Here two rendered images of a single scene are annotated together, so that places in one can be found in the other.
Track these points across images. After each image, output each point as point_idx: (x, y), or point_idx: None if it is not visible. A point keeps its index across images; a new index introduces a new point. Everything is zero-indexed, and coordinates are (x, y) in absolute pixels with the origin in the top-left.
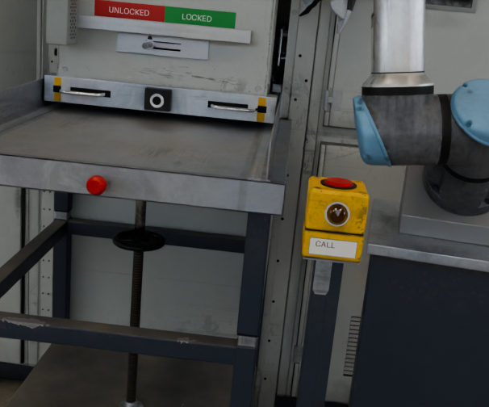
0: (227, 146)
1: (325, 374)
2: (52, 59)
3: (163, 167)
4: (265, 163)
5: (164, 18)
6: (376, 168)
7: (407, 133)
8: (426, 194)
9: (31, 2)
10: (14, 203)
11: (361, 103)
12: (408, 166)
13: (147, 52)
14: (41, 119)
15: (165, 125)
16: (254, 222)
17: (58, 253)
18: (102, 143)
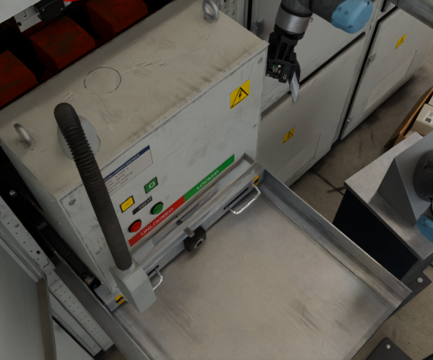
0: (301, 254)
1: None
2: (38, 257)
3: (350, 343)
4: (363, 268)
5: (184, 201)
6: (276, 116)
7: None
8: (421, 199)
9: (2, 253)
10: (56, 331)
11: None
12: (406, 190)
13: (176, 225)
14: (158, 341)
15: (215, 251)
16: None
17: None
18: (266, 342)
